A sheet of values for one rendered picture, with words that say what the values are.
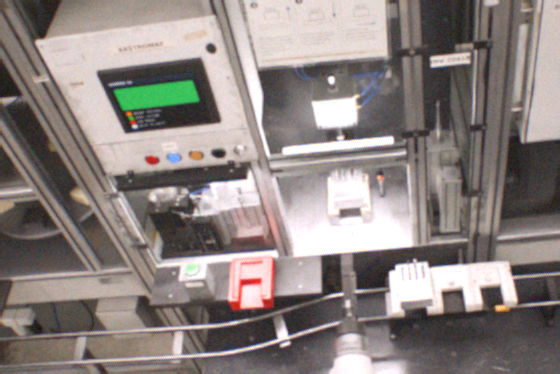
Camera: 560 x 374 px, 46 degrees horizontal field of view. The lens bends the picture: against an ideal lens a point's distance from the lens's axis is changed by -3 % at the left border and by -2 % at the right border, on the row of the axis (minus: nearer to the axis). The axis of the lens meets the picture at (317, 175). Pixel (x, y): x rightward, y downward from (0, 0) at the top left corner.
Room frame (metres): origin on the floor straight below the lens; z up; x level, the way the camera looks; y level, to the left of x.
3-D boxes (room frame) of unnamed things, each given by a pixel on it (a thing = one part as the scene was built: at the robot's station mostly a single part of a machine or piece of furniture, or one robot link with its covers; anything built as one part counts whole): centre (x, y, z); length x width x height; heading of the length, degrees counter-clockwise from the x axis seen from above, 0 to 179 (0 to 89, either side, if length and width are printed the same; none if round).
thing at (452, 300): (1.03, -0.33, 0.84); 0.36 x 0.14 x 0.10; 82
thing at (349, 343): (0.77, 0.00, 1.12); 0.09 x 0.06 x 0.09; 82
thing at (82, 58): (1.38, 0.34, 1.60); 0.42 x 0.29 x 0.46; 82
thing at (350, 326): (0.84, -0.01, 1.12); 0.09 x 0.07 x 0.08; 172
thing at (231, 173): (1.24, 0.36, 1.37); 0.36 x 0.04 x 0.04; 82
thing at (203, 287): (1.18, 0.42, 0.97); 0.08 x 0.08 x 0.12; 82
